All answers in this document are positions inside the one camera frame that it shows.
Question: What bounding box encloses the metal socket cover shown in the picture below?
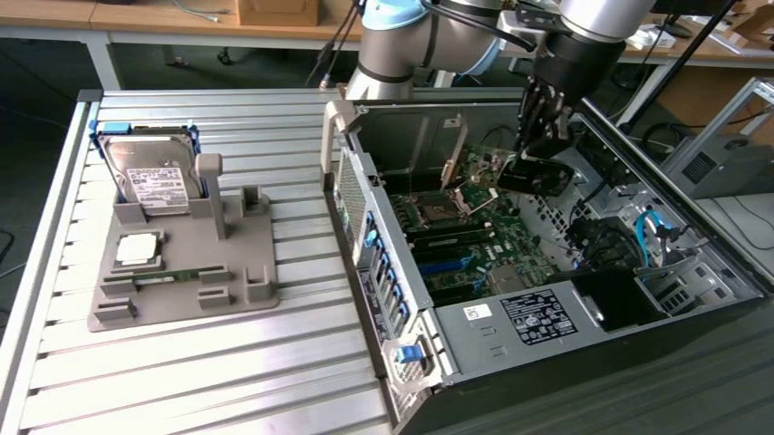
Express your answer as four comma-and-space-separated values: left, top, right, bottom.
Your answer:
453, 183, 505, 215

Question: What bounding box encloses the black monitor with stand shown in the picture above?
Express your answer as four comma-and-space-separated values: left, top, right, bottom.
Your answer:
656, 0, 737, 38

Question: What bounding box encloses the green motherboard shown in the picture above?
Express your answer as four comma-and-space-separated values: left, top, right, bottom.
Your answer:
386, 180, 562, 307

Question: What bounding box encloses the black wire bundle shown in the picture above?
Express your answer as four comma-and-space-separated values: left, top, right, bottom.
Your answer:
565, 216, 642, 274

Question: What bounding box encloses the silver hard disk drive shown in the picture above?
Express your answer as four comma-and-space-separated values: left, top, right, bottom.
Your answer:
98, 134, 202, 218

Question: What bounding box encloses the white box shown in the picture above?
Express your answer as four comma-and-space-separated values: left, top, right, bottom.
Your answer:
628, 24, 678, 49

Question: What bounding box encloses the wooden desk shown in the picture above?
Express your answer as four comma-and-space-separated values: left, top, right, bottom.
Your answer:
0, 0, 365, 90
498, 0, 774, 131

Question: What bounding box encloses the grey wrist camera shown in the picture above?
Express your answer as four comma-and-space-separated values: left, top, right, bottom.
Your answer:
497, 7, 564, 35

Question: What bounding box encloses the black slanted pole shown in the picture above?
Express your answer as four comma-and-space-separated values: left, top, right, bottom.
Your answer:
614, 0, 744, 135

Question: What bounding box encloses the chipset heatsink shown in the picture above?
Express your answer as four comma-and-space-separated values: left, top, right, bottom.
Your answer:
492, 266, 529, 295

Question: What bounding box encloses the green RAM stick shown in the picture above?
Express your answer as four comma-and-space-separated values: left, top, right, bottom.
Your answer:
133, 267, 205, 285

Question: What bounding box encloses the white cable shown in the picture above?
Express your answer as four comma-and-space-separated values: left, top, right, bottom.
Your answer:
173, 0, 235, 23

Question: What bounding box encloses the blue wire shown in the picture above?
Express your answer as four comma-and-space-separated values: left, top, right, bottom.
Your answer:
633, 204, 674, 269

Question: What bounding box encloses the metal disk bay bracket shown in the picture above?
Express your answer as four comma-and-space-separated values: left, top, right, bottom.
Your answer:
633, 253, 713, 317

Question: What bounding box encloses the dangling cable with metal plug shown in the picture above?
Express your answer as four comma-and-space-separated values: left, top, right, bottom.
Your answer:
305, 0, 369, 88

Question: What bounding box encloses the open black PC case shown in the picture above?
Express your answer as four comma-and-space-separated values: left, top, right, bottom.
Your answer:
318, 92, 768, 435

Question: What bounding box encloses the silver CPU chip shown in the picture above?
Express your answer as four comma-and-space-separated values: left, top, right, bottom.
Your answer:
114, 234, 163, 265

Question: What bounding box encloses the aluminium frame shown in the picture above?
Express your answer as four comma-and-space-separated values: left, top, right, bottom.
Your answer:
665, 75, 774, 153

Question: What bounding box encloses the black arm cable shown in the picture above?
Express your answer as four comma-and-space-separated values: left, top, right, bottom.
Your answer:
419, 0, 537, 51

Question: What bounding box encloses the CPU socket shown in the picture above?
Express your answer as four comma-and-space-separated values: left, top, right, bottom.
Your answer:
417, 189, 468, 227

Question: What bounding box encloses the brown cardboard piece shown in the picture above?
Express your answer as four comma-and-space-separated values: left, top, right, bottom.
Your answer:
729, 4, 774, 49

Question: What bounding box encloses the black RAM slot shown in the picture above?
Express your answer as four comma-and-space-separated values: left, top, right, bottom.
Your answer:
409, 227, 497, 253

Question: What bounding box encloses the grey parts rack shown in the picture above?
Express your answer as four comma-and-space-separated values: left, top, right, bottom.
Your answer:
87, 152, 282, 334

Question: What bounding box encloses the grey computer tower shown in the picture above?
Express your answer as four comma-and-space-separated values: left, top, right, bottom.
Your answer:
662, 133, 774, 200

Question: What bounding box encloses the grey power supply unit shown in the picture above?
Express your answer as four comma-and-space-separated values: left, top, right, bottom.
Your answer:
433, 279, 606, 378

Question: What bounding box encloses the cardboard box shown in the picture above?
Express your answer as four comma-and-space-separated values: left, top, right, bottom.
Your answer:
238, 0, 321, 27

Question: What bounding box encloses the blue disk caddy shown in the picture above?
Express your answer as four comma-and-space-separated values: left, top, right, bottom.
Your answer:
87, 119, 205, 205

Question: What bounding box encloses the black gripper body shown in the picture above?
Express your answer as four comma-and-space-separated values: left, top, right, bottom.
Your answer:
532, 34, 625, 99

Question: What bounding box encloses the black graphics card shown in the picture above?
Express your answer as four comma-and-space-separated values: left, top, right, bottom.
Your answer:
440, 112, 574, 197

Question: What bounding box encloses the metal drive cage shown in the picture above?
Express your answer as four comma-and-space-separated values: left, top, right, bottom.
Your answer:
517, 149, 613, 273

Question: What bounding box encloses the blue expansion slot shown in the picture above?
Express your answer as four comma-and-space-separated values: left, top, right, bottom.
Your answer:
419, 256, 481, 276

